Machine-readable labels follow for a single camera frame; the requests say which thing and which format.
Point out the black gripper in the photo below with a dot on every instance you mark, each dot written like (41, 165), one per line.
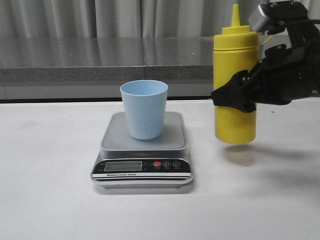
(284, 75)

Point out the light blue plastic cup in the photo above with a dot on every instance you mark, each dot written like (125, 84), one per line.
(144, 103)

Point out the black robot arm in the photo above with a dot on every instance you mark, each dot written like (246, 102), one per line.
(300, 33)

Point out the silver digital kitchen scale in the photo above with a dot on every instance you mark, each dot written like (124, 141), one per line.
(125, 165)

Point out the dark grey granite counter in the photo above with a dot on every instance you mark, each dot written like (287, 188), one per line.
(79, 69)

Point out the grey curtain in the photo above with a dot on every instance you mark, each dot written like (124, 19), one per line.
(113, 18)

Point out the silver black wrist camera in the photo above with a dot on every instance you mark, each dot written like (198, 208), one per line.
(267, 16)

